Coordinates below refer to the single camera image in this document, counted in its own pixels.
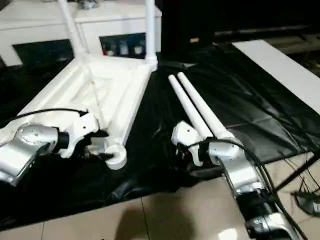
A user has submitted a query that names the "white plastic table leg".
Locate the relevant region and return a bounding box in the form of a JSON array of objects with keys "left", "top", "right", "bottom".
[
  {"left": 57, "top": 0, "right": 89, "bottom": 61},
  {"left": 144, "top": 0, "right": 159, "bottom": 71},
  {"left": 167, "top": 74, "right": 216, "bottom": 140},
  {"left": 176, "top": 71, "right": 236, "bottom": 141}
]

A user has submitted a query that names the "white plastic table top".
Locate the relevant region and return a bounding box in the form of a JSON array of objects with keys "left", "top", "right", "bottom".
[{"left": 0, "top": 53, "right": 159, "bottom": 171}]

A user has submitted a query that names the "black work mat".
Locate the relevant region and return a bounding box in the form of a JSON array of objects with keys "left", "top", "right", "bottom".
[{"left": 0, "top": 42, "right": 320, "bottom": 226}]

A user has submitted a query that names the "black folding stand leg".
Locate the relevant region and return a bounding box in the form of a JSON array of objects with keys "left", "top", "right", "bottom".
[{"left": 273, "top": 151, "right": 320, "bottom": 191}]

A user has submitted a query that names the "white flat board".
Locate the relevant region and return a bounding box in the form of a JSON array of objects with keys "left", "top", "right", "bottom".
[{"left": 230, "top": 39, "right": 320, "bottom": 118}]

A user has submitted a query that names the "dark grey floor device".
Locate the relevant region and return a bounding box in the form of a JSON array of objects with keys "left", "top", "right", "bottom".
[{"left": 290, "top": 190, "right": 320, "bottom": 216}]

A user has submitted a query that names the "white cabinet with glass doors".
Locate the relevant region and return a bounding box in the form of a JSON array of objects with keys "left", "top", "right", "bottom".
[{"left": 0, "top": 0, "right": 164, "bottom": 68}]

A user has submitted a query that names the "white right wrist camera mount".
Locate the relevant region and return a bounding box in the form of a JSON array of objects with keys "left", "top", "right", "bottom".
[{"left": 170, "top": 120, "right": 214, "bottom": 168}]

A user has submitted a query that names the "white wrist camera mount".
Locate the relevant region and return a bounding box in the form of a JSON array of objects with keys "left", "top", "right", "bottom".
[
  {"left": 59, "top": 113, "right": 100, "bottom": 160},
  {"left": 170, "top": 120, "right": 214, "bottom": 168}
]

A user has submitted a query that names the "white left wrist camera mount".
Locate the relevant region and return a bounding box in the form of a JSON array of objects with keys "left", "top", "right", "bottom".
[{"left": 59, "top": 113, "right": 100, "bottom": 160}]

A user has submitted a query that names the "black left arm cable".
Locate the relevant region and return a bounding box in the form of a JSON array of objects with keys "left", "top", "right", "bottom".
[{"left": 0, "top": 107, "right": 90, "bottom": 127}]

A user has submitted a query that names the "thin black floor cable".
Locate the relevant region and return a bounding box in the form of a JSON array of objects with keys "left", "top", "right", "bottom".
[{"left": 284, "top": 154, "right": 320, "bottom": 199}]

